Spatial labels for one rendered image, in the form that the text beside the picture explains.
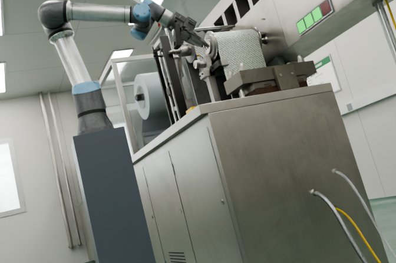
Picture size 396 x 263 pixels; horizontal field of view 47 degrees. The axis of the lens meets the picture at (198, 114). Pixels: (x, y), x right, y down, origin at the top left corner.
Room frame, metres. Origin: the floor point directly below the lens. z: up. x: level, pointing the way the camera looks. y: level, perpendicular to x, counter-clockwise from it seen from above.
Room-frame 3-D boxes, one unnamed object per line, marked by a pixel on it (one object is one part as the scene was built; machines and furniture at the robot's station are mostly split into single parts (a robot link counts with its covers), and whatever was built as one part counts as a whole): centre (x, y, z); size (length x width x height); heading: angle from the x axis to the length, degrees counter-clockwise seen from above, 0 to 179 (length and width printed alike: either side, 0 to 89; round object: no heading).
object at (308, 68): (2.02, -0.36, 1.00); 0.40 x 0.16 x 0.06; 115
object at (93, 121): (1.79, 0.42, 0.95); 0.15 x 0.15 x 0.10
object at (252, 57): (2.11, -0.28, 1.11); 0.23 x 0.01 x 0.18; 115
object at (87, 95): (1.80, 0.42, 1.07); 0.13 x 0.12 x 0.14; 10
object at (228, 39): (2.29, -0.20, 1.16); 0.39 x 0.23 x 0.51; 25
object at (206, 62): (2.13, -0.09, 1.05); 0.06 x 0.05 x 0.31; 115
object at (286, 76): (1.94, -0.42, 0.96); 0.10 x 0.03 x 0.11; 115
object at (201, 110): (2.98, 0.22, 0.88); 2.52 x 0.66 x 0.04; 25
